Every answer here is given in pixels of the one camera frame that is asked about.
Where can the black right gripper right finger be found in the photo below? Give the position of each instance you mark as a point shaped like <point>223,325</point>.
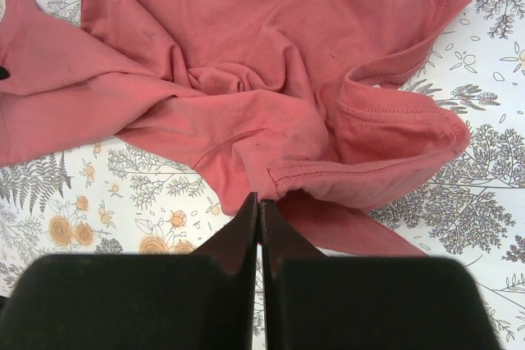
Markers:
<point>313,301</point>

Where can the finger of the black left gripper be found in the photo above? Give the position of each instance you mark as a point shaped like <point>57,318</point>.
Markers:
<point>4,74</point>

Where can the salmon pink t-shirt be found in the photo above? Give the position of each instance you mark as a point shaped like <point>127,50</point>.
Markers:
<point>299,101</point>

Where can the floral patterned table mat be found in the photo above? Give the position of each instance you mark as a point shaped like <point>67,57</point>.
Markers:
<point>110,197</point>

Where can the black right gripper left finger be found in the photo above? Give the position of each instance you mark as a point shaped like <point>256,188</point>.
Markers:
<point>200,300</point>

